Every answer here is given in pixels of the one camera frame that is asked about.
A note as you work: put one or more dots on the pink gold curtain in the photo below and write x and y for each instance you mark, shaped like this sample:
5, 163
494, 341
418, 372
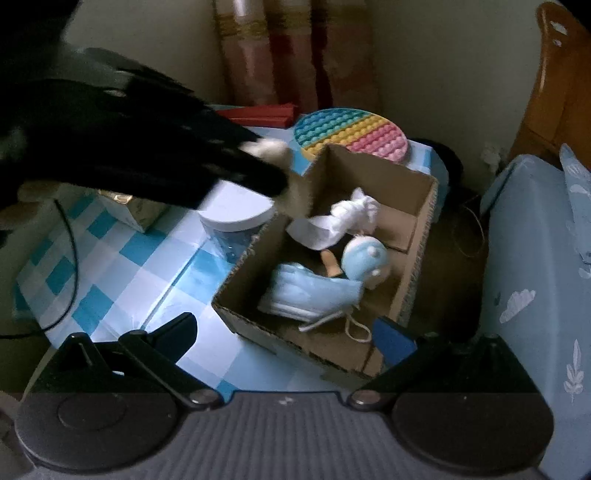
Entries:
313, 54

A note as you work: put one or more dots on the gold tissue pack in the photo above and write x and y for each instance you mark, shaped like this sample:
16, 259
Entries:
139, 214

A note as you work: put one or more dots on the white cloth bunny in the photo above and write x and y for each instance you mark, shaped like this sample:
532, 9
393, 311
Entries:
358, 215

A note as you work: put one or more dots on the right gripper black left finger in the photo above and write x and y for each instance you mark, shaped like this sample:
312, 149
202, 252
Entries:
108, 405

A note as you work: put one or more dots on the blue floral bedsheet mattress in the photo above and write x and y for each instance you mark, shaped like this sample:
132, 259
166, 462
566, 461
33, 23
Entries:
536, 296

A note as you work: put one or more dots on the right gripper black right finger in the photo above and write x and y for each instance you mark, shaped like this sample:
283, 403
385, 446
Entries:
464, 405

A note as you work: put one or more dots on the light blue face mask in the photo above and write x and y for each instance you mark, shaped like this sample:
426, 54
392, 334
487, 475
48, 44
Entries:
298, 294

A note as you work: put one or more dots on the pale blue round plush toy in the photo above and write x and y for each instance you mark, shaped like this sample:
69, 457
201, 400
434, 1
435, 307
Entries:
366, 259

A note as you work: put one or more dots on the rainbow round pop-it toy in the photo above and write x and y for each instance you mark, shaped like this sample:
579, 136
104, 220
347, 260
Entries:
357, 130

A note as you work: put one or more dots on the clear jar with white lid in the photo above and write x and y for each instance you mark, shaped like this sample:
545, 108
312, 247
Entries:
232, 215

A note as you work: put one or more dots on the wooden bed headboard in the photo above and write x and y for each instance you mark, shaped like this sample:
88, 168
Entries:
558, 111

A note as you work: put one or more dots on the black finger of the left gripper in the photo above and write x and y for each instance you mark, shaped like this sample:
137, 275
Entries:
221, 155

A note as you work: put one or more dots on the orange rubber squeeze toy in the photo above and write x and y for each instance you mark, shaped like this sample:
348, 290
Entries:
331, 264

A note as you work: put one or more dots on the blue floral pillow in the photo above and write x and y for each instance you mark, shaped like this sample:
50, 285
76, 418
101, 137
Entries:
577, 179

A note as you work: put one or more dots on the red folded fan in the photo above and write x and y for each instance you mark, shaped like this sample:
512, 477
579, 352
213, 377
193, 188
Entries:
281, 116

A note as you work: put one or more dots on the open cardboard box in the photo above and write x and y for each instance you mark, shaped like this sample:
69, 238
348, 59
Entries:
341, 258

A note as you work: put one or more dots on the white wall plug adapter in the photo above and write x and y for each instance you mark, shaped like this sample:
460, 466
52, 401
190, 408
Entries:
492, 157

